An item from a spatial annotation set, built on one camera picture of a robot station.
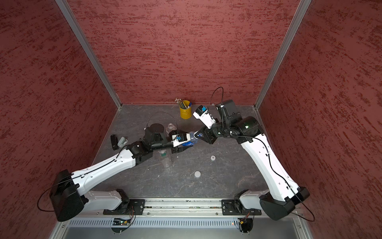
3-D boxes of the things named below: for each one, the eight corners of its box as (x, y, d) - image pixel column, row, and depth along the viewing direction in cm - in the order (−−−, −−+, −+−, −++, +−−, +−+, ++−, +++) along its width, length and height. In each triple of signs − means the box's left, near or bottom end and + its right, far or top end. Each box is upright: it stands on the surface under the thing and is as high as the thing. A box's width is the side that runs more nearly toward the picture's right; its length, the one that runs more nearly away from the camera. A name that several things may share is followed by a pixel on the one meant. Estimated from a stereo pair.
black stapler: (114, 150, 97) (112, 148, 94) (112, 138, 103) (110, 135, 100) (119, 148, 98) (117, 145, 95) (117, 136, 104) (115, 133, 101)
